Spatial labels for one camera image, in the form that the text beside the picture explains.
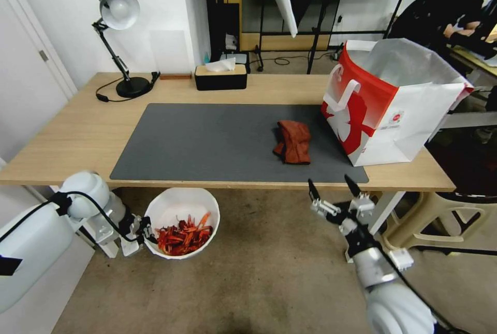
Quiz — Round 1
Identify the white door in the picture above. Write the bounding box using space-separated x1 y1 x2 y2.
0 0 78 164

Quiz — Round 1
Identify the grey desk mat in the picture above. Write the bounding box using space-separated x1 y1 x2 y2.
110 103 370 184

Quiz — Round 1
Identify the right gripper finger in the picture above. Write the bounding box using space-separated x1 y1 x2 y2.
308 178 339 223
344 173 376 216

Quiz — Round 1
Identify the white table leg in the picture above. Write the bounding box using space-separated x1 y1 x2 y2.
79 217 120 259
368 191 407 236

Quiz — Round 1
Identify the black tissue box wooden lid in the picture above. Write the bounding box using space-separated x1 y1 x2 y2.
194 64 249 91

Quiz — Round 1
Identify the black desk lamp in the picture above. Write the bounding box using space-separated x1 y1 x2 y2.
92 0 152 98

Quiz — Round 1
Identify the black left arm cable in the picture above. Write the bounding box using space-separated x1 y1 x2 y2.
0 191 148 243

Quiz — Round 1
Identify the red white takeout bag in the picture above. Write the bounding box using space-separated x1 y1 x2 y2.
320 38 475 168

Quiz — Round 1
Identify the beige plastic stool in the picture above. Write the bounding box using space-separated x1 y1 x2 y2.
382 190 497 252

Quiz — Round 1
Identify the red-brown towel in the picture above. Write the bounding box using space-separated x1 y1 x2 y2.
272 119 313 165

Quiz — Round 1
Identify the black lamp cable with switch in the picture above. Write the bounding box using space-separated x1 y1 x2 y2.
96 77 122 103

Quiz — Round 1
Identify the person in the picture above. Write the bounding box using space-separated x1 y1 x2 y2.
388 0 497 60

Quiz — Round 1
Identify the white round container bowl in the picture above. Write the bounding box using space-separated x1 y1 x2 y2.
143 187 221 260

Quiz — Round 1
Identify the yellow-topped desk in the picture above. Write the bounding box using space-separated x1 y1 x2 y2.
446 45 497 87

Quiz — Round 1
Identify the black metal rack frame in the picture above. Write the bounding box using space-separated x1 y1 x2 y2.
254 0 420 75

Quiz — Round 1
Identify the white tissue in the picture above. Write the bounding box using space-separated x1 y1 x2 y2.
204 57 237 73

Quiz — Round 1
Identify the red shrimp shell pile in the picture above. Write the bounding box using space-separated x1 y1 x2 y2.
154 211 213 255

